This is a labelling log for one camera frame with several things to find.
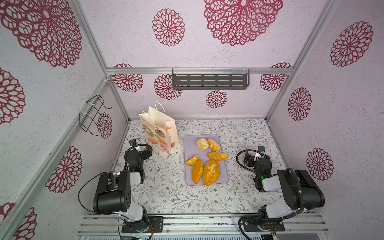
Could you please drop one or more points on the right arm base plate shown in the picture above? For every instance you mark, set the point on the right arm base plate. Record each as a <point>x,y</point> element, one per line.
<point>257,225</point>

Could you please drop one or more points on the round pale bread bun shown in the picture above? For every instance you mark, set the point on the round pale bread bun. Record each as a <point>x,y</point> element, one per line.
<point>202,144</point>

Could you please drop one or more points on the grey wall shelf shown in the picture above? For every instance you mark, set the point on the grey wall shelf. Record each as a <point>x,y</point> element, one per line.
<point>213,81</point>

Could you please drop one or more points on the orange elongated bread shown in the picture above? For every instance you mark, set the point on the orange elongated bread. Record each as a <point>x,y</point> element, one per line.
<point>197,171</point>

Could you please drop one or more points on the flaky yellow pastry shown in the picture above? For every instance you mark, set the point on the flaky yellow pastry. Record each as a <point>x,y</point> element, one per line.
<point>214,146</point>

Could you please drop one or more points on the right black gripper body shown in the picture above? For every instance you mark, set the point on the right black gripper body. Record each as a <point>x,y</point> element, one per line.
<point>250,159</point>

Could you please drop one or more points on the black wire wall rack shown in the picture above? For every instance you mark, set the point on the black wire wall rack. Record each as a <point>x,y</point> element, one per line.
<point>87,119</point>

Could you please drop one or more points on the oval golden bread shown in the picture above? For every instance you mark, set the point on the oval golden bread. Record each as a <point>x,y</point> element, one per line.
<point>217,156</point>

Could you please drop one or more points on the small yellow croissant piece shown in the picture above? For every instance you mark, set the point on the small yellow croissant piece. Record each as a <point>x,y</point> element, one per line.
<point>192,161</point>

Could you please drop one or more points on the floral table mat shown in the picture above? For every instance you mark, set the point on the floral table mat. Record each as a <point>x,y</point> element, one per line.
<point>165,190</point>

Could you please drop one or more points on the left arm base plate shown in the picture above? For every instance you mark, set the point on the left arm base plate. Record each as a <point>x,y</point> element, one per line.
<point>146,225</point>

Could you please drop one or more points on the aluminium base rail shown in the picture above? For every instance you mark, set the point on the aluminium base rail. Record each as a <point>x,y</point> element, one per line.
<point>204,224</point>

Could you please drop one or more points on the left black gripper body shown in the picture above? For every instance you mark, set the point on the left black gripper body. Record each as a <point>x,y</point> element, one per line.
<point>143,151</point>

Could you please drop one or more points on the lavender tray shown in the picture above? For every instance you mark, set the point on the lavender tray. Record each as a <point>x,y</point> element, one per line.
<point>191,149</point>

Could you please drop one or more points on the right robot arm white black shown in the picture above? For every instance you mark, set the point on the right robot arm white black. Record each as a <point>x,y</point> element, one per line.
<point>300,192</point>

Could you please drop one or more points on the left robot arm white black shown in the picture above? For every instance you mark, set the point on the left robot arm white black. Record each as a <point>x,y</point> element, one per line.
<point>113,193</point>

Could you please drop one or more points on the large sesame bread loaf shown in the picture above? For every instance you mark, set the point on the large sesame bread loaf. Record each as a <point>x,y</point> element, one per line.
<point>211,172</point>

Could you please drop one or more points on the printed paper bag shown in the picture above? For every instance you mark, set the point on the printed paper bag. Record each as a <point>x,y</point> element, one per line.
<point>160,129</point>

